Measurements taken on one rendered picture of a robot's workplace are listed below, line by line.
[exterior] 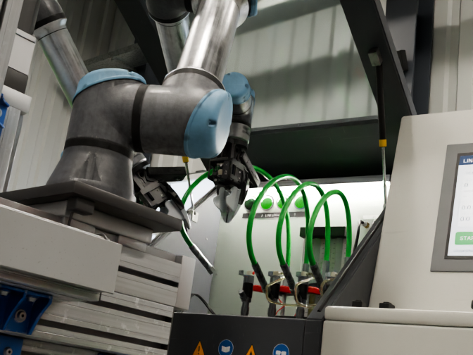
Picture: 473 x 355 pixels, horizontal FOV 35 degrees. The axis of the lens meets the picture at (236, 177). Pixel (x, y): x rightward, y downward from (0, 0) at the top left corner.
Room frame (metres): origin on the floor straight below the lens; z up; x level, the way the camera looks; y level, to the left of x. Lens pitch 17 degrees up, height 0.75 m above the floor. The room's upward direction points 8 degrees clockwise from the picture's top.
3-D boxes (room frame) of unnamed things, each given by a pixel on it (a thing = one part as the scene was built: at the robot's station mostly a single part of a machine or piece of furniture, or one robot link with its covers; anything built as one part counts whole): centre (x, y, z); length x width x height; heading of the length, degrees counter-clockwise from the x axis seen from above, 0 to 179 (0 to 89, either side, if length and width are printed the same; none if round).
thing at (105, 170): (1.20, 0.23, 1.09); 0.15 x 0.15 x 0.10
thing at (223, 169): (1.84, 0.02, 1.35); 0.09 x 0.08 x 0.12; 146
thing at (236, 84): (1.75, 0.05, 1.51); 0.11 x 0.11 x 0.08; 83
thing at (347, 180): (2.17, -0.21, 1.43); 0.54 x 0.03 x 0.02; 56
